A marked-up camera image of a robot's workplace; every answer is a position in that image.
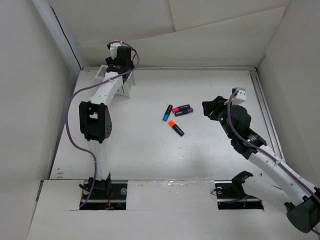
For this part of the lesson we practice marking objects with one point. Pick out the pink cap black highlighter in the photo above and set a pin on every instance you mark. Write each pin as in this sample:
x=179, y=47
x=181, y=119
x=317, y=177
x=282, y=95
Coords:
x=180, y=108

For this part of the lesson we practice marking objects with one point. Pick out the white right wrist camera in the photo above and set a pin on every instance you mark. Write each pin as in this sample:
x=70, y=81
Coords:
x=240, y=95

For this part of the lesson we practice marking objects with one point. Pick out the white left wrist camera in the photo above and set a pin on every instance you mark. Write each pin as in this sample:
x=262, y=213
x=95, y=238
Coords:
x=113, y=48

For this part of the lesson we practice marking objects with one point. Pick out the blue cap black highlighter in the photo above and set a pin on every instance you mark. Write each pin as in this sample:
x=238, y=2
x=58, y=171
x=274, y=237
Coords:
x=167, y=113

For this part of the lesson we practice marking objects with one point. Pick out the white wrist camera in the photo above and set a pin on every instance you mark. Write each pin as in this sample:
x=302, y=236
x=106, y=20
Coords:
x=240, y=95
x=113, y=48

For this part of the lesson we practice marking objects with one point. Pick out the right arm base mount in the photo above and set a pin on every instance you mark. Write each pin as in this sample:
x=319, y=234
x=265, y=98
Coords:
x=230, y=194

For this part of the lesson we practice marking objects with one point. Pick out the aluminium rail right edge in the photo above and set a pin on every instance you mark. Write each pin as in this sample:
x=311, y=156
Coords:
x=273, y=138

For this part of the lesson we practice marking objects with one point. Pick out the purple cap black highlighter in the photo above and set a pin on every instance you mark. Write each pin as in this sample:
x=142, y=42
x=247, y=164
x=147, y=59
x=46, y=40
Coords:
x=184, y=112

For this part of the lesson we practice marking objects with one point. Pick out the white slotted organizer box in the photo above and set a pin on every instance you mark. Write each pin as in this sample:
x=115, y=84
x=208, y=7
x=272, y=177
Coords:
x=112, y=84

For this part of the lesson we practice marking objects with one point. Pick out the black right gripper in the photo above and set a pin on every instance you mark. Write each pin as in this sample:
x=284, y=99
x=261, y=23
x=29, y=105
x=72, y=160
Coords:
x=216, y=105

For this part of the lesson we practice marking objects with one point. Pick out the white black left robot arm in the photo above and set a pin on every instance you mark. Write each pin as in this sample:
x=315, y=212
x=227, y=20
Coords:
x=94, y=116

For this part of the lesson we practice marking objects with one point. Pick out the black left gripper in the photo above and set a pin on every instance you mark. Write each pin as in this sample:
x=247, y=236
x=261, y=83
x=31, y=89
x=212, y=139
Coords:
x=110, y=61

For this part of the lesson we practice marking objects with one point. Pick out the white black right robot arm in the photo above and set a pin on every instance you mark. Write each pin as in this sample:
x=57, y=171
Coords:
x=294, y=196

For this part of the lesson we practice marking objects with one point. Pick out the orange cap black highlighter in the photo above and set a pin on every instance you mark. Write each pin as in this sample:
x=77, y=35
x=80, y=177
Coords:
x=176, y=128

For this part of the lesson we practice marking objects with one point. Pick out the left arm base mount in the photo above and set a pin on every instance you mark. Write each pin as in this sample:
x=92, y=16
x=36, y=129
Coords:
x=107, y=195

